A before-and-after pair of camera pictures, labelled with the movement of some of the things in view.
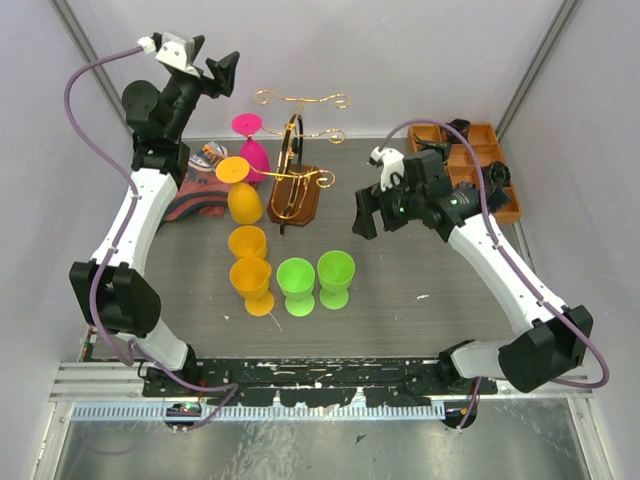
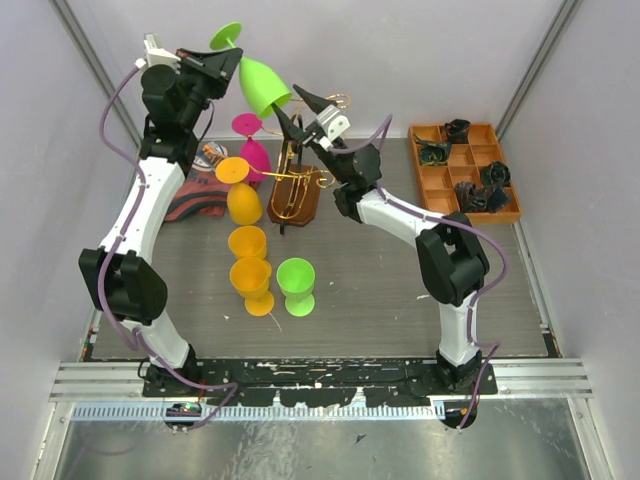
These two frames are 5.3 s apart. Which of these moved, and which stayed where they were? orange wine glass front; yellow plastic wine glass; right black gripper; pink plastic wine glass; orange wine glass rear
Moved: right black gripper
Stayed: orange wine glass rear; orange wine glass front; pink plastic wine glass; yellow plastic wine glass
